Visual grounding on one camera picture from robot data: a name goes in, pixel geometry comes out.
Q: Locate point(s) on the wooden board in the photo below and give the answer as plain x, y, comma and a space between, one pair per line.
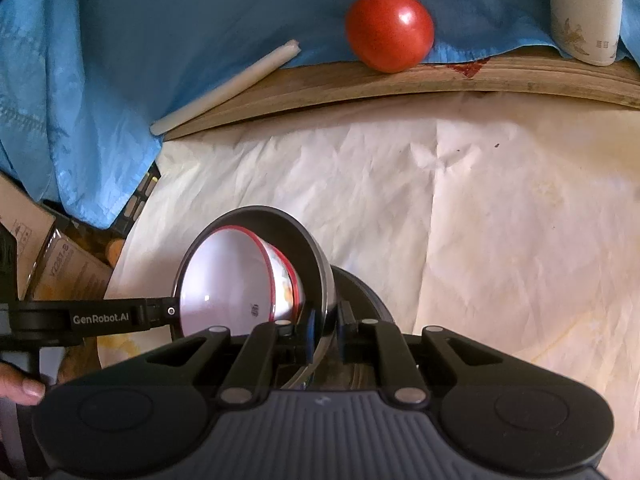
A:
450, 85

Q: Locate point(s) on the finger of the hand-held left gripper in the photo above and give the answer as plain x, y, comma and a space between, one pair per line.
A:
162, 311

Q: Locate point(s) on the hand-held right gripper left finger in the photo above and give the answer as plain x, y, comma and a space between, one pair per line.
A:
311, 332

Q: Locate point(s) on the white flower-print cup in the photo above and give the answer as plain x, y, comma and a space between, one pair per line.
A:
585, 15

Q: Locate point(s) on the printed cardboard box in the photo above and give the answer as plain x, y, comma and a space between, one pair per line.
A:
70, 275

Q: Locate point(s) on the person's left hand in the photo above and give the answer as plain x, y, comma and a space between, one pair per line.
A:
22, 385

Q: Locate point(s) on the red tomato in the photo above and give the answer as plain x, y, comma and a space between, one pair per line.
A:
390, 30

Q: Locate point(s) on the white candle stick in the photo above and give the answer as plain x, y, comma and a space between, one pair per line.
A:
225, 87

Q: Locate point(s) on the blue cloth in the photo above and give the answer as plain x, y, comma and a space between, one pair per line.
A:
150, 35

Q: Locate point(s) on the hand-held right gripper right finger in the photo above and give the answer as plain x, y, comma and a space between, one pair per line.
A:
345, 332

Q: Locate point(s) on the plain cardboard box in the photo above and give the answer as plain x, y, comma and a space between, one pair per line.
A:
25, 230

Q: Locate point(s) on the white red-rimmed enamel bowl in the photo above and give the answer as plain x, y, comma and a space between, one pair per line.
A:
225, 280

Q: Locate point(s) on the white paper sheet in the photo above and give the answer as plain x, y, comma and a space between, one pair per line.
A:
500, 240

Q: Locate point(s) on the round wooden post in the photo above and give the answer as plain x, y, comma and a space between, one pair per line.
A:
115, 252

